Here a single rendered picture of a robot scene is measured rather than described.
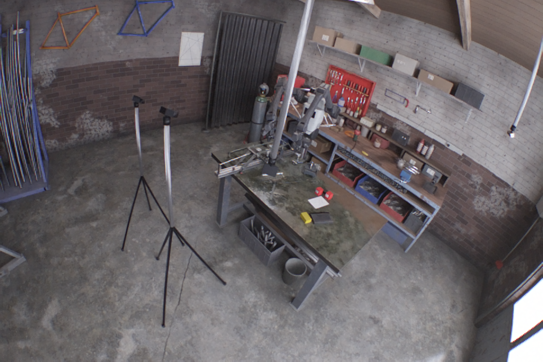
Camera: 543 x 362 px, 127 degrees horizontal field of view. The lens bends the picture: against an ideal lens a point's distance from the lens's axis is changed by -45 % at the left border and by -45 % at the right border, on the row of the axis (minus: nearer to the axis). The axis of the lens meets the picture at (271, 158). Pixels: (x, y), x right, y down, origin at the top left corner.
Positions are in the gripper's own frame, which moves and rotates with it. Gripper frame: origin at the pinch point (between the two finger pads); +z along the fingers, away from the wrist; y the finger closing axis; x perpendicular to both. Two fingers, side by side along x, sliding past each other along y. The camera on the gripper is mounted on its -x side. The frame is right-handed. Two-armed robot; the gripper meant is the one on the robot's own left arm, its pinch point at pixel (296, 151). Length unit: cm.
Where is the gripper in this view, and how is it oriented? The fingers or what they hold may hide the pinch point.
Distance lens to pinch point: 220.5
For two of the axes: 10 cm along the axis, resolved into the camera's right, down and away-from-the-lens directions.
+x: -8.9, -3.7, 2.8
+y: 4.4, -4.7, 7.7
